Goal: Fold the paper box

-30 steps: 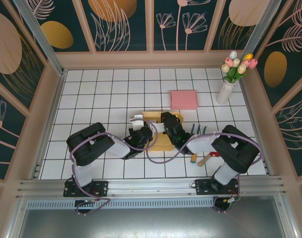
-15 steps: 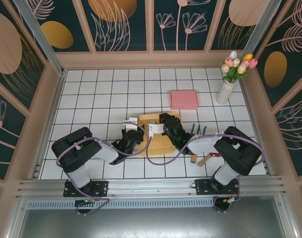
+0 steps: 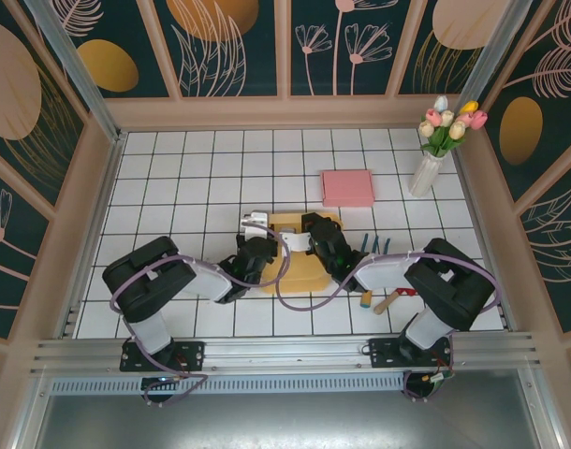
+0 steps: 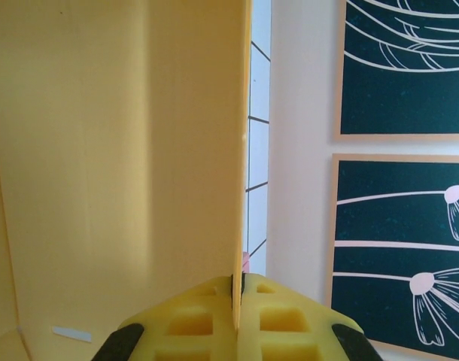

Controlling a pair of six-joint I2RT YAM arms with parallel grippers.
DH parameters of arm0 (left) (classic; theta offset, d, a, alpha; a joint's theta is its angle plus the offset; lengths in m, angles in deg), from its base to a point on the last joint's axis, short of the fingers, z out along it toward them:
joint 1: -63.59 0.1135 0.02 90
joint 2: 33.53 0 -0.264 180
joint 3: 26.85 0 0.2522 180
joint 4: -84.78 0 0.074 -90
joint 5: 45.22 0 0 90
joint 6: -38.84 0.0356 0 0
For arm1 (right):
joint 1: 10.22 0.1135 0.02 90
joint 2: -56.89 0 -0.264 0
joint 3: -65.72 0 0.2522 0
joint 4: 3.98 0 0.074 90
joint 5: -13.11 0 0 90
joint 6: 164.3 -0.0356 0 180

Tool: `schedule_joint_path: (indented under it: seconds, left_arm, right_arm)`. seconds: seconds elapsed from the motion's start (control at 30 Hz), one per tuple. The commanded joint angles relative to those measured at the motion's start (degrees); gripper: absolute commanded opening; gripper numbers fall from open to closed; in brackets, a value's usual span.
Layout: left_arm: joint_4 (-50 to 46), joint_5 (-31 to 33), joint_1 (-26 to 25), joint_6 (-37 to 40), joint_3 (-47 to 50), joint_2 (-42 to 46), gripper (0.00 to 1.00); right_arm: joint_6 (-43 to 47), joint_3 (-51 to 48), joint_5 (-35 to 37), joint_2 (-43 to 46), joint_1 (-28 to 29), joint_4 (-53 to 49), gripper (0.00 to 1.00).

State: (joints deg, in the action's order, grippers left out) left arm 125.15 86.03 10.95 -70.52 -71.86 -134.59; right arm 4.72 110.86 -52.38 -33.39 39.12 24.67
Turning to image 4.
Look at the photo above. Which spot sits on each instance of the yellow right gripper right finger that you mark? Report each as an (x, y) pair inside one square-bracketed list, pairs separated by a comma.
[(289, 327)]

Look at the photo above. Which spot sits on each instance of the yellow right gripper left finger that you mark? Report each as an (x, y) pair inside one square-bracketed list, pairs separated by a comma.
[(192, 327)]

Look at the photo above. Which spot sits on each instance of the pink paper box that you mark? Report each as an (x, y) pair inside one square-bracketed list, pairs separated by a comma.
[(246, 261)]

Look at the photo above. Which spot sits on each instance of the yellow paper box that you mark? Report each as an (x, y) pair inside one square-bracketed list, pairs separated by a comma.
[(120, 150)]

